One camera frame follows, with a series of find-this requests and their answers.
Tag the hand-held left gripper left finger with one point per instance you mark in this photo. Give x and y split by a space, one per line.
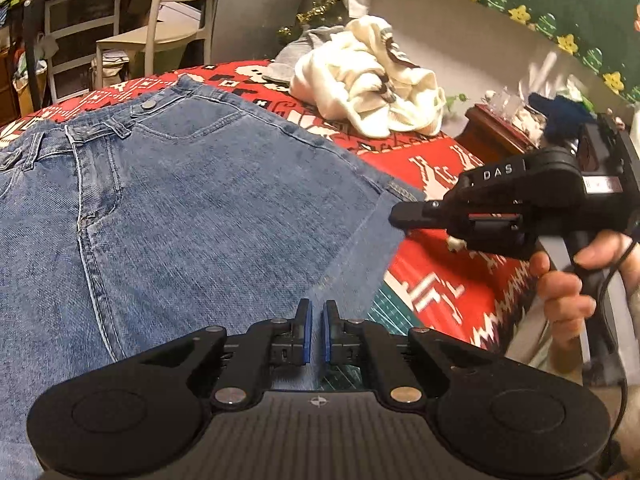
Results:
306 332

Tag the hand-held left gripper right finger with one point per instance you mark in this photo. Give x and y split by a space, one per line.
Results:
327 332

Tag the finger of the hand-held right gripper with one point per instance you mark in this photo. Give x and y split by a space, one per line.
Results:
420 214

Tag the blue denim shorts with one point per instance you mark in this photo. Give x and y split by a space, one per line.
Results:
175 210

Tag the person's right hand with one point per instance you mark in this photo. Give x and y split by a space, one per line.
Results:
562 292

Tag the green cutting mat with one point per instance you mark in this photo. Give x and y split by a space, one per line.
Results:
395 305

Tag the dark wooden nightstand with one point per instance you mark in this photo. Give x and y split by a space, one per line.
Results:
495 130

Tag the red patterned blanket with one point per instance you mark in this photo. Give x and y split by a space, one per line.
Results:
450 285

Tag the dark blue cloth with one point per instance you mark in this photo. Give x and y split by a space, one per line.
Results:
560 112

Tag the white knit sweater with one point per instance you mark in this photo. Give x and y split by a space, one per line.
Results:
360 90

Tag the grey cloth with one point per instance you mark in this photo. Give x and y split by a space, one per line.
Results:
300 52

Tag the tinsel decorated small tree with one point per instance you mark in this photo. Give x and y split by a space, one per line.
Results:
315 12

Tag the grey refrigerator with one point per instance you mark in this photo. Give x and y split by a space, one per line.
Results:
255 10

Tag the cream plastic chair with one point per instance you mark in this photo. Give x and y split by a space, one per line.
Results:
165 25

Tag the white drawer unit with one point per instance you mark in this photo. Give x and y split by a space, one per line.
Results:
80 35

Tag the cluttered dark desk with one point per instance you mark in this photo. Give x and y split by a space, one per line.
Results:
35 10

